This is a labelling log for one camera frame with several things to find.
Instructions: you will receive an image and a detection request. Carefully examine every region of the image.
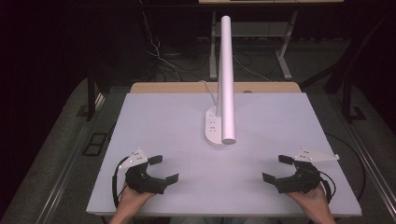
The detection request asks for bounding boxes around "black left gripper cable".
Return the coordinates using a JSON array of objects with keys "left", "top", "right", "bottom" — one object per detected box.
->
[{"left": 111, "top": 156, "right": 129, "bottom": 209}]

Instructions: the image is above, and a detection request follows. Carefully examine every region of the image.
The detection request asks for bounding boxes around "desk with white legs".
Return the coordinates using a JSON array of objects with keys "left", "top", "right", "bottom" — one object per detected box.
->
[{"left": 198, "top": 0, "right": 345, "bottom": 81}]

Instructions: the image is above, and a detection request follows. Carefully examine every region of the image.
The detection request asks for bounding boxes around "white floor cable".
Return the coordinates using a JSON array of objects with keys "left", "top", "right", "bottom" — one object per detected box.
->
[{"left": 138, "top": 0, "right": 183, "bottom": 82}]

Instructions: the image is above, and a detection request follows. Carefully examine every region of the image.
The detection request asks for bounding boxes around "white desk lamp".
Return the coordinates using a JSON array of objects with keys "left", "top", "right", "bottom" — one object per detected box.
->
[{"left": 204, "top": 15, "right": 237, "bottom": 149}]

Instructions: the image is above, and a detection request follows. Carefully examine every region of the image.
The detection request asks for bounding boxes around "white lamp cable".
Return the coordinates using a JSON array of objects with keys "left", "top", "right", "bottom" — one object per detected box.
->
[{"left": 199, "top": 79, "right": 219, "bottom": 105}]

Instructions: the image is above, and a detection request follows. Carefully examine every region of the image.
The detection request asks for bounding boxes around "black metal stand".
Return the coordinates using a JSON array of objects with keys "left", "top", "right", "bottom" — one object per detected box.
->
[
  {"left": 300, "top": 12, "right": 396, "bottom": 124},
  {"left": 76, "top": 69, "right": 98, "bottom": 122}
]

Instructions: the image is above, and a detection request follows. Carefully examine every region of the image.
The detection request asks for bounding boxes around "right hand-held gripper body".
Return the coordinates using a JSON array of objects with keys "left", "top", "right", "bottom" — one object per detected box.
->
[{"left": 274, "top": 147, "right": 340, "bottom": 194}]

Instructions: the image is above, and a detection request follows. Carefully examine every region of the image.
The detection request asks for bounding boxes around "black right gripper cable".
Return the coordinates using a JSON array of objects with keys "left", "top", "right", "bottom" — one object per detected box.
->
[{"left": 318, "top": 170, "right": 338, "bottom": 204}]

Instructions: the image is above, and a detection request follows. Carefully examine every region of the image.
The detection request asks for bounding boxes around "metal floor rail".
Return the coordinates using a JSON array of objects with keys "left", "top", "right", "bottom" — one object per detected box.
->
[
  {"left": 35, "top": 92, "right": 106, "bottom": 224},
  {"left": 334, "top": 102, "right": 396, "bottom": 216}
]

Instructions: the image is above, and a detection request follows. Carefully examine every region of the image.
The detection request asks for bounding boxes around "black frame on floor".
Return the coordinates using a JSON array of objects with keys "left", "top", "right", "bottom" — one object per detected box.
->
[{"left": 81, "top": 132, "right": 109, "bottom": 157}]

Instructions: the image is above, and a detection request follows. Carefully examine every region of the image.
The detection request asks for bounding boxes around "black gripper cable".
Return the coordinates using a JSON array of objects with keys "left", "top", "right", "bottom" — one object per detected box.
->
[
  {"left": 318, "top": 170, "right": 338, "bottom": 204},
  {"left": 111, "top": 156, "right": 129, "bottom": 209}
]

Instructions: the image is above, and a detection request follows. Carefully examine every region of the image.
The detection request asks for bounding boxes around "black floor cable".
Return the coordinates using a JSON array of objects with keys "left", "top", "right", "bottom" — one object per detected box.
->
[{"left": 325, "top": 133, "right": 367, "bottom": 203}]

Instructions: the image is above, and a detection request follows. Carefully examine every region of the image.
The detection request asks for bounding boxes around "person's left hand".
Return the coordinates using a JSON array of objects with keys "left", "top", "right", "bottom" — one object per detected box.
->
[{"left": 115, "top": 182, "right": 157, "bottom": 217}]

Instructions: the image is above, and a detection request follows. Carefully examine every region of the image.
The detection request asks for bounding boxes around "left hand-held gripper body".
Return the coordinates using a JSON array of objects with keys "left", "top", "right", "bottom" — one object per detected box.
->
[{"left": 118, "top": 147, "right": 167, "bottom": 195}]

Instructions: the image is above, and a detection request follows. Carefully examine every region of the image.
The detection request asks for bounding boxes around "person's right hand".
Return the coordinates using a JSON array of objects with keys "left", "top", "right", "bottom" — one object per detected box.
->
[{"left": 285, "top": 182, "right": 332, "bottom": 218}]

